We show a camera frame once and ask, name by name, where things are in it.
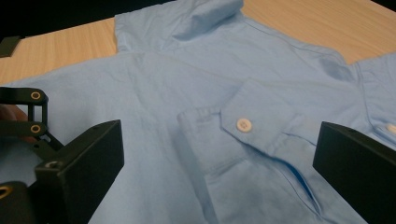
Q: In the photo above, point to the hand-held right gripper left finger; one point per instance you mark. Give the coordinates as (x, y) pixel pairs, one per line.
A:
(81, 168)

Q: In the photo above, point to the light blue button-up shirt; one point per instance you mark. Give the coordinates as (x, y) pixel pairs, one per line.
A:
(155, 93)

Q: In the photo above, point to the grey tape strip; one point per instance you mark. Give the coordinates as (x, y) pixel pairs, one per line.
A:
(7, 46)

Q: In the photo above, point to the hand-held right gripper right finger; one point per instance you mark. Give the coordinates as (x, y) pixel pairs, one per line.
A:
(358, 168)

